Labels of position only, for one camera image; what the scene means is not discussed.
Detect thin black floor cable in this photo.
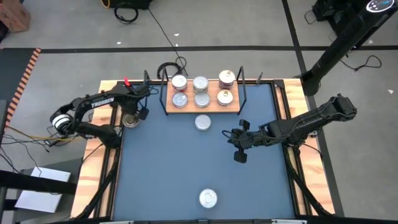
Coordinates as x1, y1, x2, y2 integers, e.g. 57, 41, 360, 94
0, 133, 50, 175

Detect yellow floor cable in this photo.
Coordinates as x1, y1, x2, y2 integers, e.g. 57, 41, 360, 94
5, 125, 78, 141

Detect white flat box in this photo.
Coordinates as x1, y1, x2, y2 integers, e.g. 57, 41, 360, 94
14, 167, 72, 214

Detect black mat orange stripes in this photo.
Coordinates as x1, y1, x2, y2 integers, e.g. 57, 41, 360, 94
0, 48, 42, 128

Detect salmon can gold lid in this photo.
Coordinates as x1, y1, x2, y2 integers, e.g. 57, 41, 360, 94
218, 69, 236, 88
216, 89, 234, 107
121, 112, 141, 129

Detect black tower fan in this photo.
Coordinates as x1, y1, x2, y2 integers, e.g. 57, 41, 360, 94
300, 0, 398, 96

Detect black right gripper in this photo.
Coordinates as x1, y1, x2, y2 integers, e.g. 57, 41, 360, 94
224, 119, 265, 164

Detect brown cardboard box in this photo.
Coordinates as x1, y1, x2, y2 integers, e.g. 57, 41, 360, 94
0, 0, 32, 33

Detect wooden shelf black metal frame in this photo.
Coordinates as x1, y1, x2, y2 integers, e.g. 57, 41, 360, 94
159, 66, 248, 116

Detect black floor cable loop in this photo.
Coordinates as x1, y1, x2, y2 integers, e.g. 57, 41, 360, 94
303, 8, 318, 26
340, 55, 382, 72

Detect black metal beam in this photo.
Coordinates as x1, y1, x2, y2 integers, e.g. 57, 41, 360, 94
0, 170, 78, 196

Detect red tuna can silver lid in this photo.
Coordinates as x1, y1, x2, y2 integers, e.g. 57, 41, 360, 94
171, 74, 188, 92
171, 91, 189, 109
198, 188, 218, 209

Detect black power adapter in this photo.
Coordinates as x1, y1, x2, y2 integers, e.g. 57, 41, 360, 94
45, 133, 68, 147

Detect long black floor cable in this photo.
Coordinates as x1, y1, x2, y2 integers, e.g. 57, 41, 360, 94
148, 7, 188, 77

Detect black cable coil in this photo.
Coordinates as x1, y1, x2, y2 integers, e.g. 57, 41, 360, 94
113, 5, 139, 25
156, 61, 184, 80

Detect black equipment case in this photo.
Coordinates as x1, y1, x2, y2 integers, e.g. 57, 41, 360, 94
312, 0, 369, 35

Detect black metal table frame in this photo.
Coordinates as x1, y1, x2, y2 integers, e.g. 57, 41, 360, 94
71, 79, 336, 224

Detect black floor box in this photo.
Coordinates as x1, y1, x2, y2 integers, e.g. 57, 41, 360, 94
101, 0, 154, 10

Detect blue table mat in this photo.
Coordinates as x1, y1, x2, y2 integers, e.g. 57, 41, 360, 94
111, 83, 296, 221

